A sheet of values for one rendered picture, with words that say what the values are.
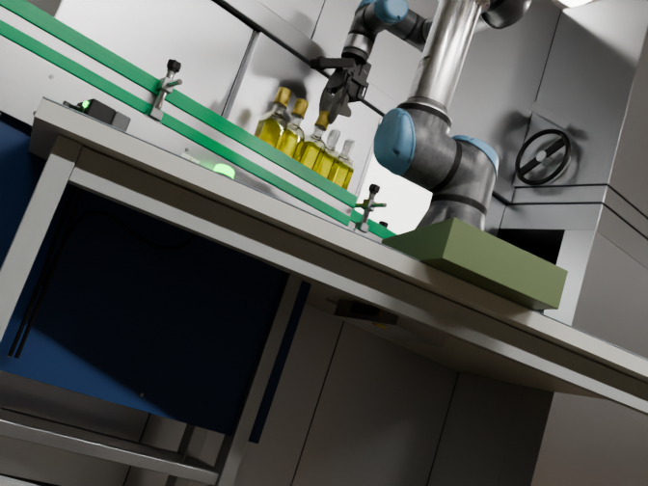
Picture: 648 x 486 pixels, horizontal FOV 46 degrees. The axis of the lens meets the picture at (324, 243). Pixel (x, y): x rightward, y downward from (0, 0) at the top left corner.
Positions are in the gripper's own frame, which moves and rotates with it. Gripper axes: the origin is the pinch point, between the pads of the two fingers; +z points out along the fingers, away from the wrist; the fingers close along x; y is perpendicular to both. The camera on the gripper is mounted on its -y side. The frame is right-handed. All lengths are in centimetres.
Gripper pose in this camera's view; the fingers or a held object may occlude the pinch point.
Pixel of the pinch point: (325, 118)
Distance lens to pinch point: 200.3
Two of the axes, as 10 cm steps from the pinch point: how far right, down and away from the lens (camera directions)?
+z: -3.2, 9.2, -2.0
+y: 7.2, 3.8, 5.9
